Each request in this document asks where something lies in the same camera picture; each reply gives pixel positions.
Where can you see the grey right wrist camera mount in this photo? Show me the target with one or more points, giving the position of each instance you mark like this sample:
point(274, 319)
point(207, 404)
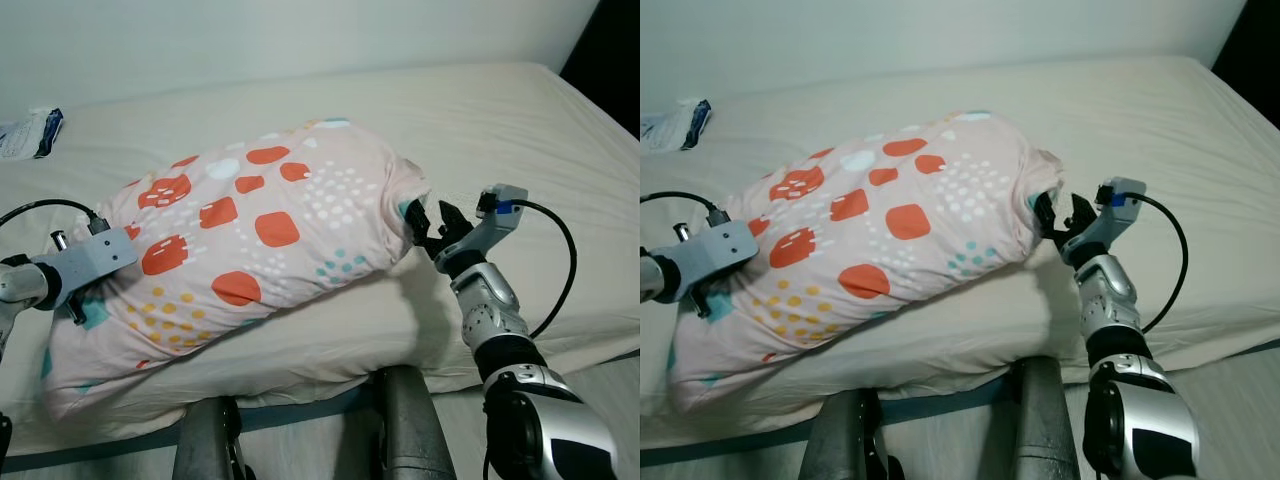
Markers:
point(1115, 215)
point(495, 225)

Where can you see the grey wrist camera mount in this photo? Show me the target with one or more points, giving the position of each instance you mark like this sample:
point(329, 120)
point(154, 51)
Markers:
point(715, 250)
point(95, 258)
point(1115, 215)
point(495, 225)

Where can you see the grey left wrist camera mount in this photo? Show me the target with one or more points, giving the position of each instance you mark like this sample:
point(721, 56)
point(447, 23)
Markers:
point(715, 250)
point(95, 258)

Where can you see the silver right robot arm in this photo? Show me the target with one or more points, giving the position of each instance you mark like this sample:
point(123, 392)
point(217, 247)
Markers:
point(1110, 300)
point(490, 310)

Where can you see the grey robot leg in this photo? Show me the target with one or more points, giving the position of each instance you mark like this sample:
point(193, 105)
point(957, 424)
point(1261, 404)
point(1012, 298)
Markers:
point(842, 435)
point(1042, 420)
point(208, 440)
point(410, 430)

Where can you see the pink pillow with orange spots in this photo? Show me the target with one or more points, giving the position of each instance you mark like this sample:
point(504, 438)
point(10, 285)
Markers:
point(300, 270)
point(940, 260)

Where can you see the grey robot right leg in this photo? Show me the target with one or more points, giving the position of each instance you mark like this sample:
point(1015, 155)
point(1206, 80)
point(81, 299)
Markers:
point(1042, 420)
point(410, 430)

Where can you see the dark blue bed frame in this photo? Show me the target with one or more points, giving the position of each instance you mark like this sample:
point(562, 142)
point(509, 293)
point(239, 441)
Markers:
point(940, 405)
point(300, 410)

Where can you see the grey robot left leg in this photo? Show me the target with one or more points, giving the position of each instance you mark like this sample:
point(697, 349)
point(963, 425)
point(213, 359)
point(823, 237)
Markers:
point(842, 435)
point(208, 440)

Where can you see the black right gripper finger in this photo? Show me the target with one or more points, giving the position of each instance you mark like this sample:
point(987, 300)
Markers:
point(417, 222)
point(455, 218)
point(1080, 210)
point(1045, 212)

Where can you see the white blue plastic packet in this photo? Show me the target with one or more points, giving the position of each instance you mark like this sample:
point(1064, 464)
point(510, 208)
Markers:
point(30, 135)
point(675, 125)

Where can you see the cream bed mattress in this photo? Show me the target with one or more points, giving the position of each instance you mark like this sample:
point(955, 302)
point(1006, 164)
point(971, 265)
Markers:
point(1150, 110)
point(500, 120)

